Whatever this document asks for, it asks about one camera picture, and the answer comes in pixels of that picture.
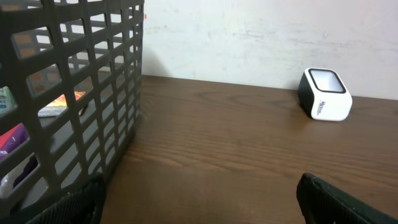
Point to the orange snack box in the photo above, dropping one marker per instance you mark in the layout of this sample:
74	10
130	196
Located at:
59	105

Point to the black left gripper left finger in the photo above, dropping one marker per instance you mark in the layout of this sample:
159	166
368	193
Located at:
77	203

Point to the white barcode scanner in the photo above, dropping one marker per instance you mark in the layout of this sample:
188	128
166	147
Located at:
323	95

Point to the green wipes packet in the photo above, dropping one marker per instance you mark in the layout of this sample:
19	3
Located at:
7	102

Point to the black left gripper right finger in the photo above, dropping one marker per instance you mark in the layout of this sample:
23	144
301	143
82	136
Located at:
321	203

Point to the dark grey plastic basket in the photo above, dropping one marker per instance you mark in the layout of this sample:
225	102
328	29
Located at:
51	48

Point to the purple red pad packet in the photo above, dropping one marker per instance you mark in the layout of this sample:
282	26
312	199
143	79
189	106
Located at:
13	139

